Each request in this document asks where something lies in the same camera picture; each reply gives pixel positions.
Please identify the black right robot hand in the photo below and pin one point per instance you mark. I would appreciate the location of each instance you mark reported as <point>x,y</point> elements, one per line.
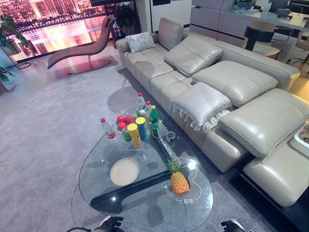
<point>230,226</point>

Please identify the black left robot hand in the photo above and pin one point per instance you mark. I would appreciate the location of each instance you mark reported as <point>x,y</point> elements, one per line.
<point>109,223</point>

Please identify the cream round plate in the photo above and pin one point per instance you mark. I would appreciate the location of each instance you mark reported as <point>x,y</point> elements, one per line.
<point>124,171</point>

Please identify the glass coffee table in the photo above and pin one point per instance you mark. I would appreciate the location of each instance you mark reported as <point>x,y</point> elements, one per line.
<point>144,181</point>

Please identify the pineapple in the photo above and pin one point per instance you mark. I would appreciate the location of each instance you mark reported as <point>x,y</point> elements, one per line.
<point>178,183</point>

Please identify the green drink can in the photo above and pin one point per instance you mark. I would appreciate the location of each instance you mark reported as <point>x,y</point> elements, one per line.
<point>126,134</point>

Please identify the yellow chips can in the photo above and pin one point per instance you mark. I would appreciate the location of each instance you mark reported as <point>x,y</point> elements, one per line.
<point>135,135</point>

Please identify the red-label water bottle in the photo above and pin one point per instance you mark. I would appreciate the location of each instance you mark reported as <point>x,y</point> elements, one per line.
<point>108,129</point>

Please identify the red apple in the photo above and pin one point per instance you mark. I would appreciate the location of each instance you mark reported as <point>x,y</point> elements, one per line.
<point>121,125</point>
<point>120,119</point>
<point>129,118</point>

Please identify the blue chips can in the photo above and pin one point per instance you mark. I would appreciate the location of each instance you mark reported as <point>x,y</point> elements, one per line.
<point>143,129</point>

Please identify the green soda bottle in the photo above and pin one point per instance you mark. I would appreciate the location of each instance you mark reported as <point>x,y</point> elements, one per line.
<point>155,119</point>

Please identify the white tray with items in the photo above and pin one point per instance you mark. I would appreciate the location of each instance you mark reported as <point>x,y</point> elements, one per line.
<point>302,137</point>

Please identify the clear water bottle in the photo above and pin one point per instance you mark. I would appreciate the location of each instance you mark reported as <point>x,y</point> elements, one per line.
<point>140,102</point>
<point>148,108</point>

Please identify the fringed beige throw pillow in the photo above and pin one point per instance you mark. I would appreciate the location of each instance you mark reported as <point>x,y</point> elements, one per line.
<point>201,105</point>

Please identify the beige leather sofa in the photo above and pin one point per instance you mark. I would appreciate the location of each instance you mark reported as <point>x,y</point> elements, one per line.
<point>212,96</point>

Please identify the brown lounge chair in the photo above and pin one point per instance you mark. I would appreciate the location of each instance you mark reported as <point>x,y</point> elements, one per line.
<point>82,49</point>

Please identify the green leafy plant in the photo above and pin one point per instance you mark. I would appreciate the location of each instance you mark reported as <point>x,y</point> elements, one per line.
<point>4,76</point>

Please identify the white patterned throw pillow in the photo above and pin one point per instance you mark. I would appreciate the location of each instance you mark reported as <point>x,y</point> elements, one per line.
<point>140,43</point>

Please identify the large city video screen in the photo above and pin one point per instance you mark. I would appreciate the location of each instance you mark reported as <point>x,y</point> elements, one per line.
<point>53,24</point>

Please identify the white counter table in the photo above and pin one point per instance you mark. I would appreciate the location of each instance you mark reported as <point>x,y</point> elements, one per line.
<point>253,19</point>

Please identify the potted green plant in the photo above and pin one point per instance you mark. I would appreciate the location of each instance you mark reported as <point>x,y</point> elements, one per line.
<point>10,38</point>

